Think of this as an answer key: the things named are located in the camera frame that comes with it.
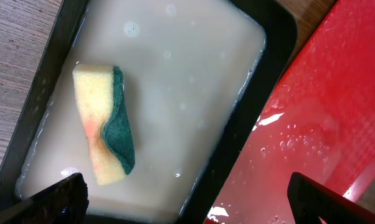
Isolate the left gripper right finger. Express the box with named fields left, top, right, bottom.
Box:
left=287, top=172, right=375, bottom=224

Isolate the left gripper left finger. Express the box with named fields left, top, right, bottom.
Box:
left=0, top=173, right=89, bottom=224

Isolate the green yellow scrub sponge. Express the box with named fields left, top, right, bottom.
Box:
left=72, top=64, right=135, bottom=185

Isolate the red plastic serving tray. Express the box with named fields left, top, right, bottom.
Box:
left=206, top=0, right=375, bottom=223

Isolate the black water basin tray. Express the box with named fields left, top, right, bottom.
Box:
left=0, top=1, right=297, bottom=223

